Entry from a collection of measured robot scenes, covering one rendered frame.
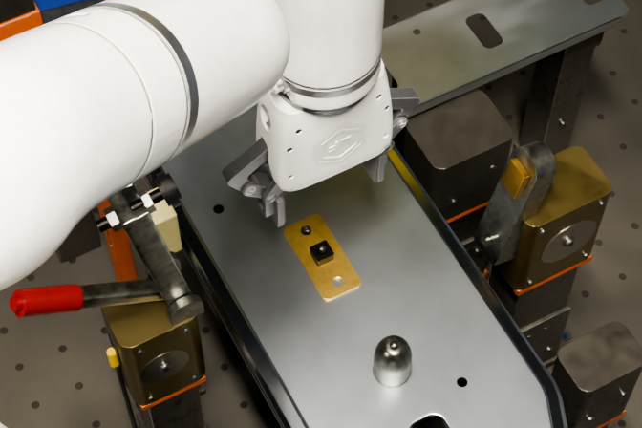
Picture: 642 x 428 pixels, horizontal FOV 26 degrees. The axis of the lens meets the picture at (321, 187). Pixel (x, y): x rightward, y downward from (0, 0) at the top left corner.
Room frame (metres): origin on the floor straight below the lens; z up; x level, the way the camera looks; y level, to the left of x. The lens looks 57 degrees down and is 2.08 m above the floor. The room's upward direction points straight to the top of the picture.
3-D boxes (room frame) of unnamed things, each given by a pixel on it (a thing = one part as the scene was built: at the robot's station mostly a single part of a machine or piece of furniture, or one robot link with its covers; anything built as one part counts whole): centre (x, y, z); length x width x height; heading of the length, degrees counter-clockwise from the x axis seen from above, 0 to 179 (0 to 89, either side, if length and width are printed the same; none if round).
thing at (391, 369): (0.51, -0.06, 1.02); 0.03 x 0.03 x 0.07
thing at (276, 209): (0.60, 0.05, 1.14); 0.03 x 0.03 x 0.07; 28
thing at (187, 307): (0.54, 0.11, 1.06); 0.03 x 0.01 x 0.03; 118
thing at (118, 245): (0.64, 0.18, 0.95); 0.03 x 0.01 x 0.50; 28
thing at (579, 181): (0.68, -0.22, 0.87); 0.12 x 0.07 x 0.35; 118
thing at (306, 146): (0.63, 0.00, 1.23); 0.10 x 0.07 x 0.11; 118
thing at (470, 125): (0.79, -0.15, 0.84); 0.12 x 0.07 x 0.28; 118
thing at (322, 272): (0.62, 0.00, 1.01); 0.08 x 0.04 x 0.01; 28
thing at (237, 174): (0.60, 0.04, 1.19); 0.08 x 0.01 x 0.06; 118
